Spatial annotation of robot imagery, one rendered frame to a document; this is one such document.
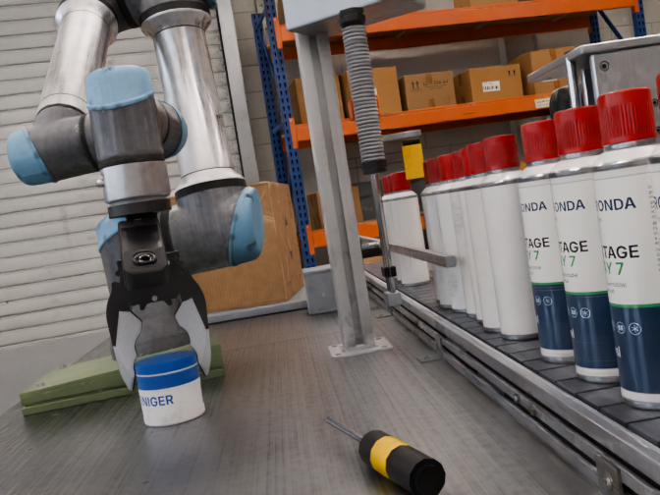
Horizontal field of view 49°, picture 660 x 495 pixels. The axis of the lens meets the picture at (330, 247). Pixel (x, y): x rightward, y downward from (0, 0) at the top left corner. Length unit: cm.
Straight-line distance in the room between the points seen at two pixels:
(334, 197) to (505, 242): 37
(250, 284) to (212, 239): 51
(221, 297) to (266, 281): 11
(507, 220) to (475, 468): 27
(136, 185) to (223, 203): 32
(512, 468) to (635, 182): 23
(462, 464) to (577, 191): 22
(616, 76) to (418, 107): 449
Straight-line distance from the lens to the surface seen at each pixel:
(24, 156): 100
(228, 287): 164
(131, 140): 84
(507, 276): 75
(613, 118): 50
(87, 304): 542
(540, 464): 58
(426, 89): 519
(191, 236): 113
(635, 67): 69
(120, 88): 85
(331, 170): 105
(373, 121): 94
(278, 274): 161
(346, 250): 105
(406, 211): 130
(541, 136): 64
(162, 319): 115
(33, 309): 547
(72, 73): 109
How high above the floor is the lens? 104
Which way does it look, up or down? 3 degrees down
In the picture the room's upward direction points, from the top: 9 degrees counter-clockwise
